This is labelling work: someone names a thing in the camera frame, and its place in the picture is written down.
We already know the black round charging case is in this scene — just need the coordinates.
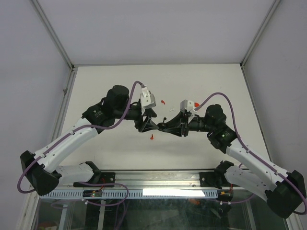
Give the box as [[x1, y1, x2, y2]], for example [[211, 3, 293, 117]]
[[157, 122, 166, 130]]

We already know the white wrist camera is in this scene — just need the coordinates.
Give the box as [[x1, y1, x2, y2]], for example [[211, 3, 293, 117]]
[[140, 87, 156, 109], [180, 100, 196, 113]]

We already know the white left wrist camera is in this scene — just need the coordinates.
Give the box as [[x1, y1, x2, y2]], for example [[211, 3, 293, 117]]
[[140, 87, 156, 109]]

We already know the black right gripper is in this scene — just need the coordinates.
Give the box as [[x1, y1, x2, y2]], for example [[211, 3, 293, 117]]
[[162, 111, 214, 138]]

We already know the aluminium corner frame post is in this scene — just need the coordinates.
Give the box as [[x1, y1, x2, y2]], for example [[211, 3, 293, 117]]
[[240, 0, 282, 69]]

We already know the white slotted cable duct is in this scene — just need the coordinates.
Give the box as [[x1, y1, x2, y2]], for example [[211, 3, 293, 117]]
[[41, 188, 218, 199]]

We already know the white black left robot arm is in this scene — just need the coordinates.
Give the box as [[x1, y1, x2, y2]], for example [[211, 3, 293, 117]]
[[20, 84, 157, 196]]

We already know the left aluminium frame post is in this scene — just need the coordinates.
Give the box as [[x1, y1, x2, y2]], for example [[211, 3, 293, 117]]
[[29, 0, 74, 70]]

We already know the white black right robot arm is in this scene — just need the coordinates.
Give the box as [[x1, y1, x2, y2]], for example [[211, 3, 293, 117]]
[[158, 104, 307, 219]]

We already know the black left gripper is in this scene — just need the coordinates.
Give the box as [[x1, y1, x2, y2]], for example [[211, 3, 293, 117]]
[[115, 104, 159, 132]]

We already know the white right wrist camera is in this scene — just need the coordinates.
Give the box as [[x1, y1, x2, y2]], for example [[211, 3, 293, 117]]
[[180, 100, 196, 113]]

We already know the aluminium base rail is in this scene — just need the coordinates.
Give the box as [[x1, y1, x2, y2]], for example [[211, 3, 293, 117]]
[[100, 169, 230, 189]]

